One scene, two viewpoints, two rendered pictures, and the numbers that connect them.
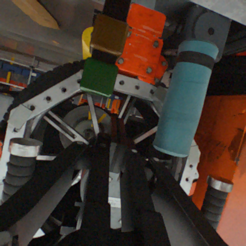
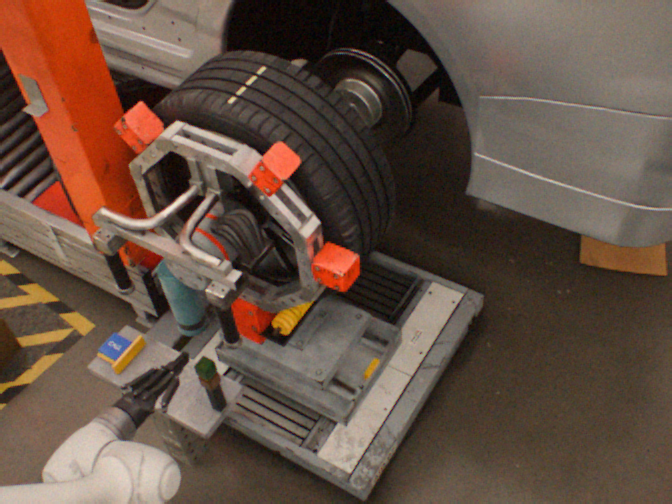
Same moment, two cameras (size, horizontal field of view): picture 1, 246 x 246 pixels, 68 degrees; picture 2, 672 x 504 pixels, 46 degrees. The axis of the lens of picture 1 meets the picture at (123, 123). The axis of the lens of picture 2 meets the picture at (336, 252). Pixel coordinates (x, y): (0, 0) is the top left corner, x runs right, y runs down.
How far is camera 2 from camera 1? 1.90 m
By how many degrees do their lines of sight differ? 56
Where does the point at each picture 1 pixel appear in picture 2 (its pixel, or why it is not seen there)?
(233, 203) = (91, 182)
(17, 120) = (307, 292)
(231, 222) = (78, 162)
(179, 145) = (166, 284)
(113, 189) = (189, 278)
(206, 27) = not seen: hidden behind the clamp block
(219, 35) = not seen: hidden behind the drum
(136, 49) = (243, 317)
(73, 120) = (388, 126)
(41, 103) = (296, 298)
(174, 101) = (187, 305)
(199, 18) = not seen: hidden behind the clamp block
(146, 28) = (244, 328)
